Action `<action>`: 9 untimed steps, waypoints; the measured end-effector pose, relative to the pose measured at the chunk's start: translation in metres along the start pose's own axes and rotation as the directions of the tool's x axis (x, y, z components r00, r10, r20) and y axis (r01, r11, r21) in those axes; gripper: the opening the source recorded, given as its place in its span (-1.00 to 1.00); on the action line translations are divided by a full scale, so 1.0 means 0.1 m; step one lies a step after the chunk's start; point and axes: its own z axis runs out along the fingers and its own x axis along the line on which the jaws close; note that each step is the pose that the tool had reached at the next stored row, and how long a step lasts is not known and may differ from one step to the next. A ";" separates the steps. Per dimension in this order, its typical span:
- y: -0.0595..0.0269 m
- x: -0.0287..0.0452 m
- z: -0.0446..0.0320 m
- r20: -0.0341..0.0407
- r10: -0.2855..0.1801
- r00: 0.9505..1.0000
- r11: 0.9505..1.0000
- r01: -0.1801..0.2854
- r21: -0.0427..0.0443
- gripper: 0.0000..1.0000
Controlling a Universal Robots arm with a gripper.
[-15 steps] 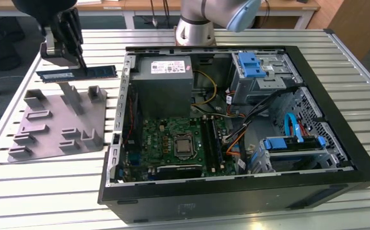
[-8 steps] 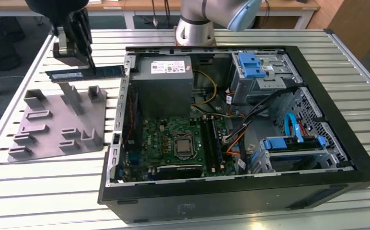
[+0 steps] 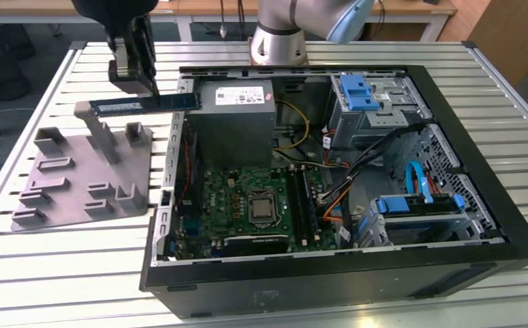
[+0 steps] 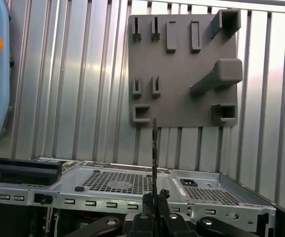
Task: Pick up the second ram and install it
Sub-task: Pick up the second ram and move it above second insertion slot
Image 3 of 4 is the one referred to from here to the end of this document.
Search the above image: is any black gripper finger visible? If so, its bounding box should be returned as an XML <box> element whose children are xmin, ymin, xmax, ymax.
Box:
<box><xmin>130</xmin><ymin>17</ymin><xmax>148</xmax><ymax>83</ymax></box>
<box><xmin>143</xmin><ymin>16</ymin><xmax>161</xmax><ymax>105</ymax></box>

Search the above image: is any black RAM slot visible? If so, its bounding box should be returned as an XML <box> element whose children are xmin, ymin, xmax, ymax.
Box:
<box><xmin>295</xmin><ymin>166</ymin><xmax>310</xmax><ymax>245</ymax></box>
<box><xmin>287</xmin><ymin>166</ymin><xmax>303</xmax><ymax>245</ymax></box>

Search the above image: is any gray power supply unit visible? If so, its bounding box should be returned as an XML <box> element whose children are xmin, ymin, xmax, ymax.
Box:
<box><xmin>186</xmin><ymin>80</ymin><xmax>278</xmax><ymax>168</ymax></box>

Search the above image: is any gray parts rack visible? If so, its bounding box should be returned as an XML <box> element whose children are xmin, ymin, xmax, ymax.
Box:
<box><xmin>11</xmin><ymin>100</ymin><xmax>155</xmax><ymax>233</ymax></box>

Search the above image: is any blue drive latch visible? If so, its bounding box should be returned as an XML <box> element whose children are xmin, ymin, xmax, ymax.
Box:
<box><xmin>339</xmin><ymin>74</ymin><xmax>381</xmax><ymax>112</ymax></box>

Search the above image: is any green motherboard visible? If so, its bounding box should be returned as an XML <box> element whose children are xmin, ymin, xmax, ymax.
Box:
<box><xmin>171</xmin><ymin>163</ymin><xmax>342</xmax><ymax>257</ymax></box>

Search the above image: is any CPU socket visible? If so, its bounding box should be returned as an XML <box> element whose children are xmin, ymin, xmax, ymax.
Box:
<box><xmin>245</xmin><ymin>189</ymin><xmax>278</xmax><ymax>229</ymax></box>

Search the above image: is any silver CPU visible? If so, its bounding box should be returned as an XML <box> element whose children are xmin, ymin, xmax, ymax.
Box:
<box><xmin>250</xmin><ymin>199</ymin><xmax>273</xmax><ymax>219</ymax></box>

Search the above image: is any silver drive cage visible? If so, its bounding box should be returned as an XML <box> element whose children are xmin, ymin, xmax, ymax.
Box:
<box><xmin>330</xmin><ymin>73</ymin><xmax>434</xmax><ymax>151</ymax></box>

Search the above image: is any black graphics card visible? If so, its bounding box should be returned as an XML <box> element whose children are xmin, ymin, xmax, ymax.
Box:
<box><xmin>221</xmin><ymin>233</ymin><xmax>289</xmax><ymax>256</ymax></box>

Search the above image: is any hard disk in blue carrier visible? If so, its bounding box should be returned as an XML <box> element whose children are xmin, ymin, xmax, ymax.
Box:
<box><xmin>373</xmin><ymin>193</ymin><xmax>465</xmax><ymax>218</ymax></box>

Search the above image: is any black PC case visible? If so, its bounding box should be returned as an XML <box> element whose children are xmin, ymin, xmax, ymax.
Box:
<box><xmin>138</xmin><ymin>64</ymin><xmax>528</xmax><ymax>321</ymax></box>

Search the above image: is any silver disk bay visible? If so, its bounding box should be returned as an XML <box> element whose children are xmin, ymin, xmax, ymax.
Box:
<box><xmin>353</xmin><ymin>196</ymin><xmax>506</xmax><ymax>249</ymax></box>

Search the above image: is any brown wooden cabinet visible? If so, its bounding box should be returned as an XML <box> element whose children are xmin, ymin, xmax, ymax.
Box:
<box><xmin>440</xmin><ymin>0</ymin><xmax>528</xmax><ymax>88</ymax></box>

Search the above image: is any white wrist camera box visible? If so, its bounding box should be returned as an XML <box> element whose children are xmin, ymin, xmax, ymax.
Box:
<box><xmin>107</xmin><ymin>36</ymin><xmax>134</xmax><ymax>83</ymax></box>

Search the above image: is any yellow wire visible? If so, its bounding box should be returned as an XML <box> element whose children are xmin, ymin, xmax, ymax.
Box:
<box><xmin>275</xmin><ymin>100</ymin><xmax>310</xmax><ymax>151</ymax></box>

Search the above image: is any black cable bundle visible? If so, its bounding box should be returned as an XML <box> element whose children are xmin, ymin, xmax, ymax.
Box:
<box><xmin>315</xmin><ymin>124</ymin><xmax>429</xmax><ymax>206</ymax></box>

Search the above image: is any orange wire bundle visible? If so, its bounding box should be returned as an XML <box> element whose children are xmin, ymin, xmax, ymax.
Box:
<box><xmin>322</xmin><ymin>194</ymin><xmax>351</xmax><ymax>223</ymax></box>

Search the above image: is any blue flat data cable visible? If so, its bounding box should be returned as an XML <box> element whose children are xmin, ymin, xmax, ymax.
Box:
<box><xmin>405</xmin><ymin>160</ymin><xmax>434</xmax><ymax>204</ymax></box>

